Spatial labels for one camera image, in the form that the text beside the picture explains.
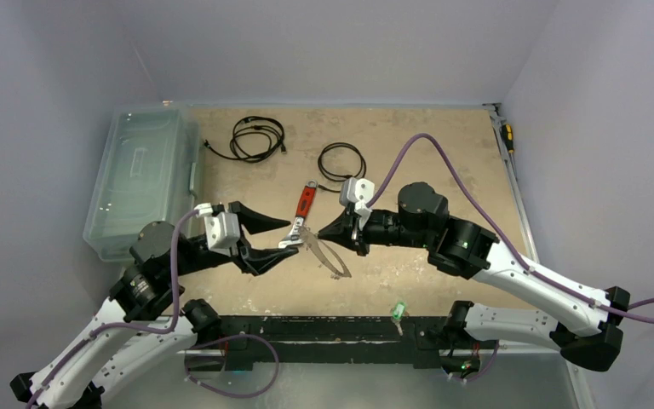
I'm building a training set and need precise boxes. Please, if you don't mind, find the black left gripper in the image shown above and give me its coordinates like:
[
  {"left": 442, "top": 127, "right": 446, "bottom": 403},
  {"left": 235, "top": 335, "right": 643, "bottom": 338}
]
[{"left": 169, "top": 202, "right": 299, "bottom": 276}]

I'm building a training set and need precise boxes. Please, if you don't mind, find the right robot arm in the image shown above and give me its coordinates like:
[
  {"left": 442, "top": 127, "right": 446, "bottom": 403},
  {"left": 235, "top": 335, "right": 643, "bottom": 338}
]
[{"left": 318, "top": 180, "right": 630, "bottom": 372}]

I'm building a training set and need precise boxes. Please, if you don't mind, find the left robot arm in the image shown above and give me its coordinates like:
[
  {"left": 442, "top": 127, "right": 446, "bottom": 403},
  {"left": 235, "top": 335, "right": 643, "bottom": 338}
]
[{"left": 9, "top": 201, "right": 295, "bottom": 408}]

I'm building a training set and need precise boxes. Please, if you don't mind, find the clear plastic storage box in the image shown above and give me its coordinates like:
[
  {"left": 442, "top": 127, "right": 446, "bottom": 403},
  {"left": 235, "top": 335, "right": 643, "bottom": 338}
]
[{"left": 83, "top": 105, "right": 202, "bottom": 264}]

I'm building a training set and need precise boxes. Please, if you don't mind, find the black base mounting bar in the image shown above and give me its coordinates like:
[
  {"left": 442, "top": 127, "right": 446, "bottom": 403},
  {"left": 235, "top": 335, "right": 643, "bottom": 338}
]
[{"left": 214, "top": 314, "right": 500, "bottom": 374}]

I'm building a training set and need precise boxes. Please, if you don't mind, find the yellow black screwdriver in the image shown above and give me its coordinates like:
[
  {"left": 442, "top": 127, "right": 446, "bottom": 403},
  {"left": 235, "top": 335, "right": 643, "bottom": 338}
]
[{"left": 500, "top": 124, "right": 514, "bottom": 156}]

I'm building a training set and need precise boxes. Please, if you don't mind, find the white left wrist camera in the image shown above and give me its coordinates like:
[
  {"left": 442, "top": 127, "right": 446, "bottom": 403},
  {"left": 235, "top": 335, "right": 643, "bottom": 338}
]
[{"left": 193, "top": 203, "right": 242, "bottom": 256}]

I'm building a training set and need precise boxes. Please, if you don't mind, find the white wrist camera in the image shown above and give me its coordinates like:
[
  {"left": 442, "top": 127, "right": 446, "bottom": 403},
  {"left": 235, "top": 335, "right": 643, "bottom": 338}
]
[
  {"left": 339, "top": 177, "right": 375, "bottom": 230},
  {"left": 193, "top": 203, "right": 242, "bottom": 256}
]

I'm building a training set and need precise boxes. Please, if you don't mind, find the red handled adjustable wrench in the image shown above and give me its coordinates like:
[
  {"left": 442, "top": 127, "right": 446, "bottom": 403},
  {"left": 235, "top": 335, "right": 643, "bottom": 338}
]
[{"left": 278, "top": 180, "right": 318, "bottom": 249}]

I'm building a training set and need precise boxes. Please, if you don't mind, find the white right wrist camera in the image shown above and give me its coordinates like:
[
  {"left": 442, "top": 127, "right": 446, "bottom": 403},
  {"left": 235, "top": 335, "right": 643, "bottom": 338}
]
[{"left": 339, "top": 177, "right": 375, "bottom": 230}]

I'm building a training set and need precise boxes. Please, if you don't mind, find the small coiled black cable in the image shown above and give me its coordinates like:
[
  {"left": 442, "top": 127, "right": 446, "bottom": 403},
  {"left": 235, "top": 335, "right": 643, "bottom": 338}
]
[{"left": 317, "top": 141, "right": 368, "bottom": 194}]

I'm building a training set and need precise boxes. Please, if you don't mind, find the large coiled black cable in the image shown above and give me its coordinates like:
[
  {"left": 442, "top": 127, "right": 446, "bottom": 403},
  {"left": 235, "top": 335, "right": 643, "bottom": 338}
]
[{"left": 202, "top": 116, "right": 289, "bottom": 164}]

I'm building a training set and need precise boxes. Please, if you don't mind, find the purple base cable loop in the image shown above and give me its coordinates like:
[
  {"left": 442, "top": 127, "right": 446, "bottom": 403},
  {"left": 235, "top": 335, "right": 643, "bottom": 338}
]
[{"left": 183, "top": 331, "right": 280, "bottom": 399}]

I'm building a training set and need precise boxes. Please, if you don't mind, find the aluminium frame rail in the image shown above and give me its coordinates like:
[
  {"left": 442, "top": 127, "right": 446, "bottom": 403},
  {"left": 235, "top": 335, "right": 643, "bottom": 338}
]
[{"left": 483, "top": 103, "right": 595, "bottom": 409}]

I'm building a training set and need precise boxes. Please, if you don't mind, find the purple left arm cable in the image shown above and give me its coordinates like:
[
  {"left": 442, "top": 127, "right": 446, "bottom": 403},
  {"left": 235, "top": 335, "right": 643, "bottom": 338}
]
[{"left": 25, "top": 209, "right": 201, "bottom": 409}]

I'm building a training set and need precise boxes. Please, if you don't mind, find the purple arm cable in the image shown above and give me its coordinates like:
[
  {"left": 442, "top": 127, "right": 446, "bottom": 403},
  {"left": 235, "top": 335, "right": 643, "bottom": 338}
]
[
  {"left": 366, "top": 133, "right": 654, "bottom": 327},
  {"left": 25, "top": 209, "right": 201, "bottom": 409}
]

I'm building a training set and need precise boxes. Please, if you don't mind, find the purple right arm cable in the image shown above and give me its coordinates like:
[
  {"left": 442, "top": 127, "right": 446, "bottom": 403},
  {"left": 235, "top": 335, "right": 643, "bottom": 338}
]
[{"left": 366, "top": 133, "right": 654, "bottom": 327}]

